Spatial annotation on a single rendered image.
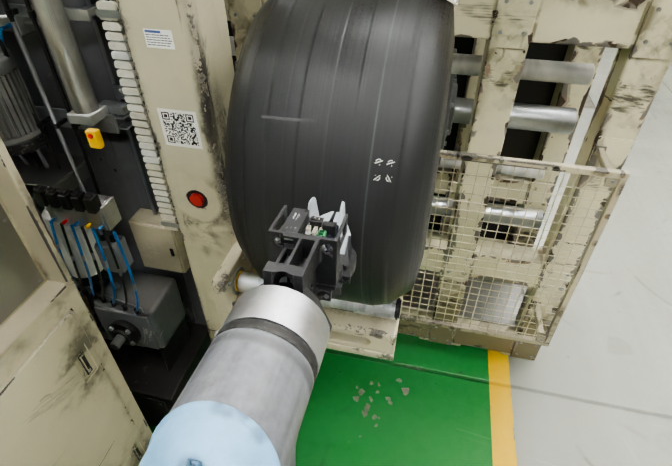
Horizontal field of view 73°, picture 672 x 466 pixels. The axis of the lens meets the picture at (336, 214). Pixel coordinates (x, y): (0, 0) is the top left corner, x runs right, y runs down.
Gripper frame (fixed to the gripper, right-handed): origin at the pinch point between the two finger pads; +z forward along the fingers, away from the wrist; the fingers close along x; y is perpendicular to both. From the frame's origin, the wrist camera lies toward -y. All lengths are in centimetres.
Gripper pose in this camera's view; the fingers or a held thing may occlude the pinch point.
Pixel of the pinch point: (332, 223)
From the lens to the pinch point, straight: 59.5
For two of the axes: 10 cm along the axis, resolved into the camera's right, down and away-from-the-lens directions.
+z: 2.2, -5.1, 8.3
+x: -9.7, -1.4, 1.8
